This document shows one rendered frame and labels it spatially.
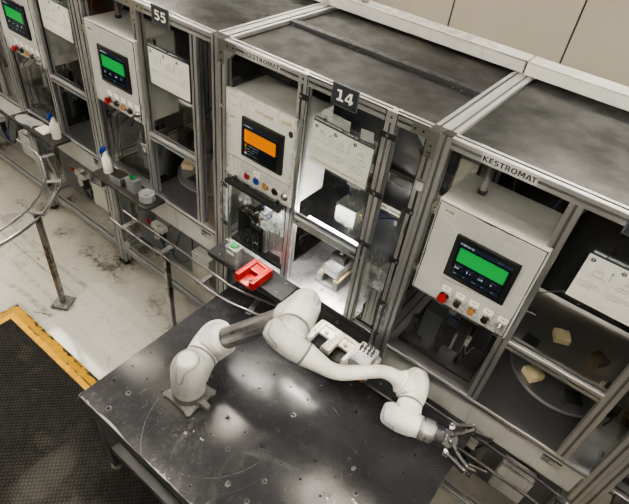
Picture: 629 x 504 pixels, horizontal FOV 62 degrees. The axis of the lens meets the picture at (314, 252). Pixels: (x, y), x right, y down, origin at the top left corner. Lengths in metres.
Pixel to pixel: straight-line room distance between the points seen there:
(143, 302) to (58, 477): 1.29
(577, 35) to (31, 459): 5.16
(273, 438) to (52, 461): 1.35
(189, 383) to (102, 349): 1.40
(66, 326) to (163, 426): 1.57
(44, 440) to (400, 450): 1.97
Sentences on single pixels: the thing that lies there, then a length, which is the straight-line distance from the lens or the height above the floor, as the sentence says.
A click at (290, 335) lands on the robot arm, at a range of 1.98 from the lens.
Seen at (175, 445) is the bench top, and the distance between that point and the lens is 2.48.
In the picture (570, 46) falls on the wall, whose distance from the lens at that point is 5.46.
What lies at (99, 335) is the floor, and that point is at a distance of 3.80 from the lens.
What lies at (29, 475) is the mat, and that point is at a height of 0.01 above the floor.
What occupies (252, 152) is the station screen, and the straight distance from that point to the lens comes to 2.46.
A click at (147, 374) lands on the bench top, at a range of 2.70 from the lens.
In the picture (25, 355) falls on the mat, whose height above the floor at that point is 0.01.
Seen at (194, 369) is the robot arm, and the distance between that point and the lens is 2.37.
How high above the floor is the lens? 2.86
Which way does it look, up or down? 41 degrees down
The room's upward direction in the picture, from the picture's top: 8 degrees clockwise
